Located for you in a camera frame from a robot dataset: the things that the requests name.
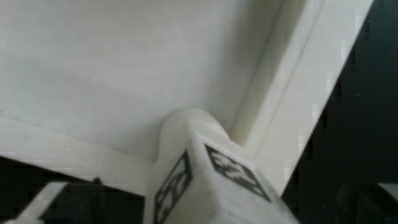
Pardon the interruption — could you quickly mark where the white square tabletop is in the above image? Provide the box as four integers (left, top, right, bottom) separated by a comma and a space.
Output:
0, 0, 376, 193

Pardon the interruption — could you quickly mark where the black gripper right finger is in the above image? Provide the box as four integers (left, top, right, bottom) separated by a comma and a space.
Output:
335, 182, 398, 224

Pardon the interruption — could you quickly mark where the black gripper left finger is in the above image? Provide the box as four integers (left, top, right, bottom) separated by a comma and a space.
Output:
11, 178, 109, 224

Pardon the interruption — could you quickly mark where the white table leg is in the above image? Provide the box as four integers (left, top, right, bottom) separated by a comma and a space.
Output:
145, 109, 299, 224

